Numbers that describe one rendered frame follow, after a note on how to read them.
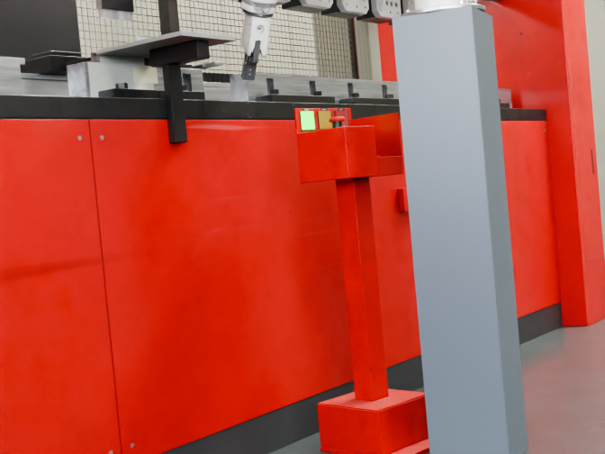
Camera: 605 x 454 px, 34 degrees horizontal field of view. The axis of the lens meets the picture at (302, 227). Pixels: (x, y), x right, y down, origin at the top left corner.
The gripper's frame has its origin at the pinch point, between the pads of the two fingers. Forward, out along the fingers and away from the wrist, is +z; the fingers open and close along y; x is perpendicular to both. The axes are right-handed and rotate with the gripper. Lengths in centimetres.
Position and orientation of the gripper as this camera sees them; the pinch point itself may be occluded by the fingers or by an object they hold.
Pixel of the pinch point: (248, 71)
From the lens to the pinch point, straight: 251.8
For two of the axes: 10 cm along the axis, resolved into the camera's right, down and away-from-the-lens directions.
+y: -2.4, -4.7, 8.5
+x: -9.6, -0.4, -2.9
